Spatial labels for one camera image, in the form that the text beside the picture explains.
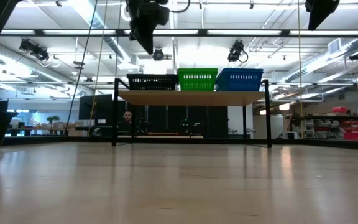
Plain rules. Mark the black background panel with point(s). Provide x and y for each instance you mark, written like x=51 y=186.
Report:
x=95 y=109

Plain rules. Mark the green plastic basket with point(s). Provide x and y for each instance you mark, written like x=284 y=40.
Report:
x=197 y=69
x=197 y=86

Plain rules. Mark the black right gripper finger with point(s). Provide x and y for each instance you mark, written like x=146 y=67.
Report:
x=314 y=18
x=325 y=15

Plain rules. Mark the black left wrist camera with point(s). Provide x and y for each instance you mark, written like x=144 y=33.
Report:
x=163 y=15

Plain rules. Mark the black room divider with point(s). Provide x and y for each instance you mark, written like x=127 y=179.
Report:
x=216 y=121

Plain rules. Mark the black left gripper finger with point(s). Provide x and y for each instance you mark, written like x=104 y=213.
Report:
x=141 y=39
x=149 y=40

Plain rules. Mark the black aluminium table frame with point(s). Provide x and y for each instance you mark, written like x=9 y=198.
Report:
x=57 y=140

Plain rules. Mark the black ceiling speaker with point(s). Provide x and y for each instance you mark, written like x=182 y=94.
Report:
x=356 y=56

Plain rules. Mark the black overhead frame beam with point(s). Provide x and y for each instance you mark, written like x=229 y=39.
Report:
x=120 y=32

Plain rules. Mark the black ceiling spotlight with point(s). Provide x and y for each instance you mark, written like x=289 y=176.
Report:
x=158 y=55
x=235 y=51
x=39 y=53

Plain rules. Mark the small potted plant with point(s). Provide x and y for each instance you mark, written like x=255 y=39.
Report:
x=53 y=118

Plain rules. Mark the wooden shelf with black legs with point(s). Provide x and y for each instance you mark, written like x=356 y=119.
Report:
x=191 y=98

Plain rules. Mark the white air vent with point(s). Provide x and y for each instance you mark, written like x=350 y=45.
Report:
x=334 y=45

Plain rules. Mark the black background robot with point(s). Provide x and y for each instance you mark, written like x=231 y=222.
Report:
x=186 y=126

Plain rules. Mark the person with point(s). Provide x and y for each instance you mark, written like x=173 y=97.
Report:
x=127 y=116

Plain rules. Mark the blue plastic basket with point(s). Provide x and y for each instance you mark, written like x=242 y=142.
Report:
x=241 y=70
x=238 y=86

